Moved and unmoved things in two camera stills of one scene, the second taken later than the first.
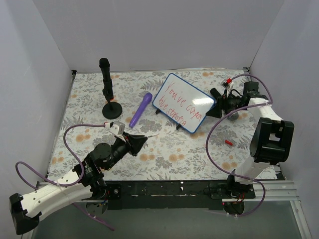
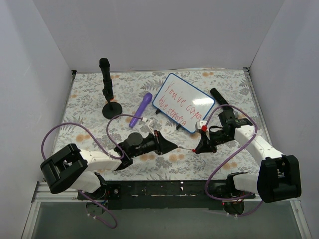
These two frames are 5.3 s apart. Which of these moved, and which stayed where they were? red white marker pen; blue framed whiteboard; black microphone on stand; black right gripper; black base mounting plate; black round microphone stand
Moved: red white marker pen; black right gripper
Stayed: blue framed whiteboard; black microphone on stand; black base mounting plate; black round microphone stand
